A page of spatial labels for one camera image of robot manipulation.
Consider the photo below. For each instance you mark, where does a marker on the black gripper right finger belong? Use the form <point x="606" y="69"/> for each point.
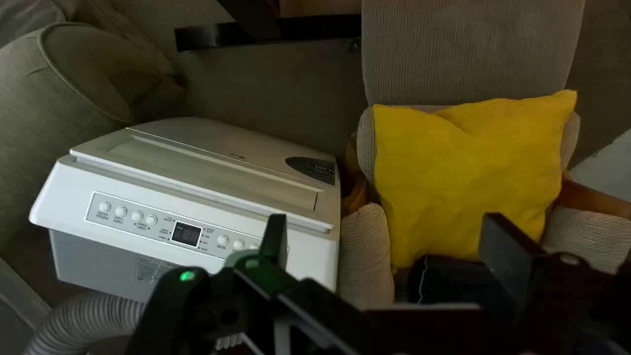
<point x="510" y="259"/>

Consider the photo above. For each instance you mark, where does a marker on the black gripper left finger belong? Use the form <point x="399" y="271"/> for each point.
<point x="275" y="239"/>

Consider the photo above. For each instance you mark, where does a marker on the white portable heater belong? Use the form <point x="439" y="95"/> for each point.
<point x="198" y="164"/>

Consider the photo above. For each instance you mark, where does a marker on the yellow throw pillow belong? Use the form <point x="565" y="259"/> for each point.
<point x="460" y="170"/>

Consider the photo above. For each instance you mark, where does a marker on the olive upholstered sofa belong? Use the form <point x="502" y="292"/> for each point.
<point x="66" y="85"/>

